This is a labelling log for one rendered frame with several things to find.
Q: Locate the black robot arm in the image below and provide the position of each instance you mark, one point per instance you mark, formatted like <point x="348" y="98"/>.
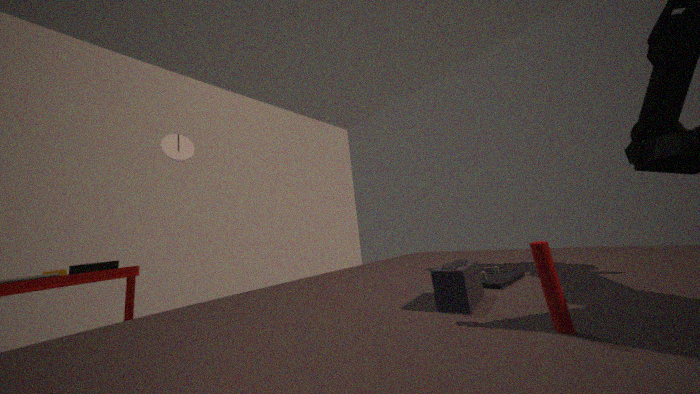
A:
<point x="674" y="48"/>

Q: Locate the red peg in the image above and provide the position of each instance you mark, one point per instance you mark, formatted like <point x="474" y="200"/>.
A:
<point x="551" y="287"/>

